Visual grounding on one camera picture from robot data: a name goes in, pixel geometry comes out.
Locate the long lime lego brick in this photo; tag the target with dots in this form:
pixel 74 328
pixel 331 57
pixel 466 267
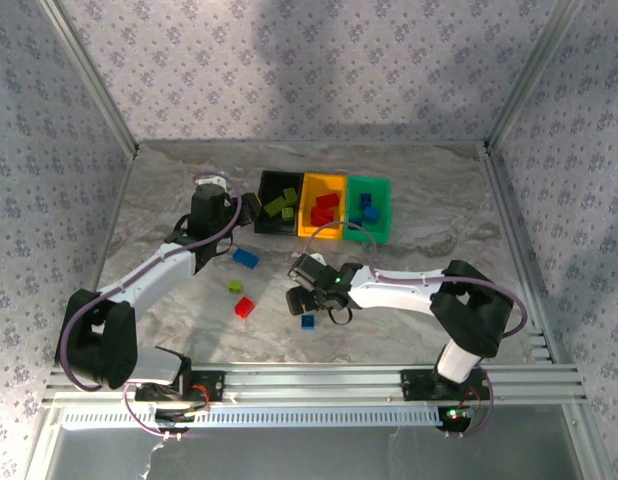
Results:
pixel 274 206

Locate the long blue lego brick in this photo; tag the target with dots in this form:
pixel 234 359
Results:
pixel 245 258

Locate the long red lego brick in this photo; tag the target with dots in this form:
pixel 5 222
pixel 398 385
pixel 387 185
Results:
pixel 327 200

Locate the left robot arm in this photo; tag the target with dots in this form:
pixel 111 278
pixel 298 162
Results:
pixel 149 270

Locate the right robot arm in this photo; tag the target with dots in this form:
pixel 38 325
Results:
pixel 399 292

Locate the black plastic bin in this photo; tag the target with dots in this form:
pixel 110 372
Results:
pixel 269 227

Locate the yellow plastic bin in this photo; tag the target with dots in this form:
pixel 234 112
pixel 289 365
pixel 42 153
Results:
pixel 321 232

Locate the small lime lego brick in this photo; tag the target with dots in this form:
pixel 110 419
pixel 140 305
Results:
pixel 235 286

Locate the green plastic bin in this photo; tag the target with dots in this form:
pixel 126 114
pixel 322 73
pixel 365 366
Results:
pixel 379 235

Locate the black control box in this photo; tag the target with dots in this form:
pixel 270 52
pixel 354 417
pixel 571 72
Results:
pixel 171 416

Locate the control board with lights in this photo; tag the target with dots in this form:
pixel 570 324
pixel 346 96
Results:
pixel 454 415

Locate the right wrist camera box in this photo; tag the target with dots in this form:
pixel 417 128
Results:
pixel 315 259

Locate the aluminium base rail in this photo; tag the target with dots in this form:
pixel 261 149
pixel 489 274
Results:
pixel 314 385

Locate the aluminium side rail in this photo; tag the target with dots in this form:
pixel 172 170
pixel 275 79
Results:
pixel 521 240
pixel 105 240

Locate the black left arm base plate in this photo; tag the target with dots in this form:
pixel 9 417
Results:
pixel 211 385

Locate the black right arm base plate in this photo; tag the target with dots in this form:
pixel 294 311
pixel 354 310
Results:
pixel 414 385

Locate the aluminium corner post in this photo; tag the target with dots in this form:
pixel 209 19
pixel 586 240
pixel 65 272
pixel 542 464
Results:
pixel 531 75
pixel 89 75

